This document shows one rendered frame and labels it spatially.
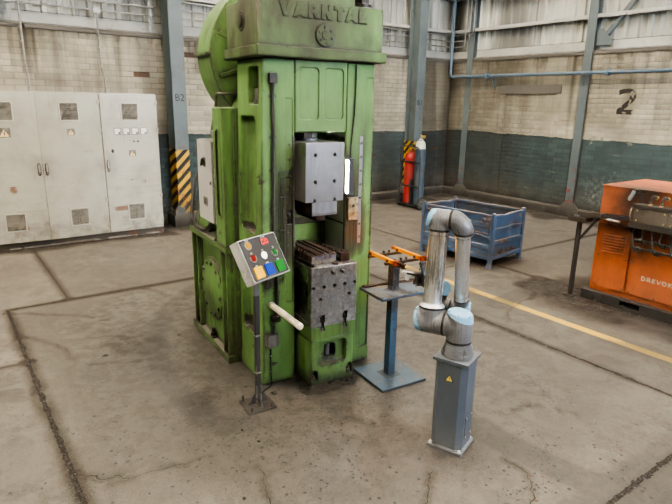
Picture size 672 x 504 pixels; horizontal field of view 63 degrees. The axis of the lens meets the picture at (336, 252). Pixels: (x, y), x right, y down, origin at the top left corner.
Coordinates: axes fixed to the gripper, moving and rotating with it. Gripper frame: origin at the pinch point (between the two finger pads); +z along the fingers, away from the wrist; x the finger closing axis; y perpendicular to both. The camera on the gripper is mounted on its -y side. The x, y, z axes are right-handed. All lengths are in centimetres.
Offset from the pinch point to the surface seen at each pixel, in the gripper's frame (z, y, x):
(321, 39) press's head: 60, -145, -37
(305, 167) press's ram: 51, -64, -53
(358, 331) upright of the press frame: 67, 71, 3
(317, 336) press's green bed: 45, 57, -45
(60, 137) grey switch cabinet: 567, -53, -170
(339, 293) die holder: 46, 27, -27
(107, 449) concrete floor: 35, 97, -191
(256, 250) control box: 34, -15, -95
